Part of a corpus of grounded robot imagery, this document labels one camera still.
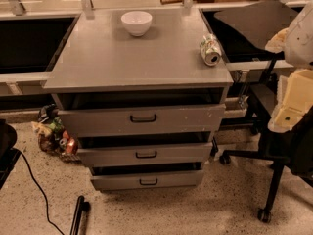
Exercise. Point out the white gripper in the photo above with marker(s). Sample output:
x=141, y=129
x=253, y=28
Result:
x=300, y=39

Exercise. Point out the grey top drawer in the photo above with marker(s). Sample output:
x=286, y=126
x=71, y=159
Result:
x=142, y=120

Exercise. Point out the grey drawer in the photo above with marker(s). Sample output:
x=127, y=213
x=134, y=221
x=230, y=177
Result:
x=145, y=155
x=142, y=120
x=147, y=180

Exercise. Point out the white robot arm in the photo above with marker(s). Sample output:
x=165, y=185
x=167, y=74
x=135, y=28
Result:
x=296, y=41

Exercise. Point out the grey middle drawer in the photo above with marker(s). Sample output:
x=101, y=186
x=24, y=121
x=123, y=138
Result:
x=145, y=155

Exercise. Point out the grey drawer cabinet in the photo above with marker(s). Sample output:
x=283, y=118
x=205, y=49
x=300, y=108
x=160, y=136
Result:
x=104, y=67

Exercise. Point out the grey bottom drawer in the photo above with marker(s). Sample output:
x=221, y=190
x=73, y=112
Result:
x=147, y=180

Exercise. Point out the black office chair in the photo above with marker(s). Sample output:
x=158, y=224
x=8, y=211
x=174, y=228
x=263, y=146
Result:
x=258, y=23

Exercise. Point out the green white drink can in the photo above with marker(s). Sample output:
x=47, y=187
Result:
x=210, y=50

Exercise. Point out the brown wooden stick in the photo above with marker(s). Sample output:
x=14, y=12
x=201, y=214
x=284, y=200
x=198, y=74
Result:
x=165, y=2

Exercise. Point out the white ceramic bowl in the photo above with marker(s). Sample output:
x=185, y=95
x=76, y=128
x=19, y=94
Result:
x=137, y=23

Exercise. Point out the black tube on floor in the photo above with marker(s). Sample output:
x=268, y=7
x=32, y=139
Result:
x=81, y=206

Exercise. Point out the pile of snack bags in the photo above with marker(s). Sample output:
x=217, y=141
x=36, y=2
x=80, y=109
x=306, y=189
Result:
x=52, y=136

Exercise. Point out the black equipment at left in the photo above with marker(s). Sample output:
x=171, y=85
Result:
x=8, y=154

